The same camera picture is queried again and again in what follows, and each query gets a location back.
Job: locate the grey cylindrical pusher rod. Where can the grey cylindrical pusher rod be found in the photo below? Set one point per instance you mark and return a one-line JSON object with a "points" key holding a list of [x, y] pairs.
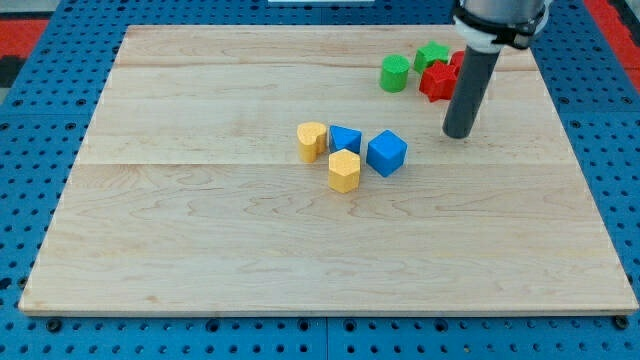
{"points": [[473, 79]]}

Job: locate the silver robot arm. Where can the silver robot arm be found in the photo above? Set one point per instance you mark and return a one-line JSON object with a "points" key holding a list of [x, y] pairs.
{"points": [[487, 27]]}

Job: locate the red circle block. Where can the red circle block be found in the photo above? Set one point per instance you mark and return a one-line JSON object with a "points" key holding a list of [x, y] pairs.
{"points": [[456, 61]]}

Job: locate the red star block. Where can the red star block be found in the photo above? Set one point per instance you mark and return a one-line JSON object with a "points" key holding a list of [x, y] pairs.
{"points": [[438, 81]]}

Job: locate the green star block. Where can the green star block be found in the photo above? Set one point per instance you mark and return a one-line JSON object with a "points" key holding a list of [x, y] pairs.
{"points": [[429, 54]]}

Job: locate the green cylinder block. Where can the green cylinder block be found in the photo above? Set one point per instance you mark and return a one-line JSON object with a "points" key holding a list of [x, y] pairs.
{"points": [[394, 73]]}

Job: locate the blue cube block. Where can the blue cube block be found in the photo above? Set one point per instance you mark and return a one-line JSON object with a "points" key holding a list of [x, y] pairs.
{"points": [[386, 153]]}

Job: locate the blue triangle block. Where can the blue triangle block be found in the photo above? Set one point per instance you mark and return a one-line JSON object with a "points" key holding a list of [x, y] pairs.
{"points": [[344, 138]]}

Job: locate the yellow hexagon block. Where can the yellow hexagon block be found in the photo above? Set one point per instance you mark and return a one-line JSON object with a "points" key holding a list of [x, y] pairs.
{"points": [[344, 169]]}

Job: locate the yellow heart block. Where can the yellow heart block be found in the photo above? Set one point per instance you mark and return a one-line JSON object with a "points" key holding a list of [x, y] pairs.
{"points": [[312, 140]]}

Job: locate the wooden board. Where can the wooden board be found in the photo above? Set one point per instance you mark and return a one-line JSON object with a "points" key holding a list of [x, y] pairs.
{"points": [[188, 196]]}

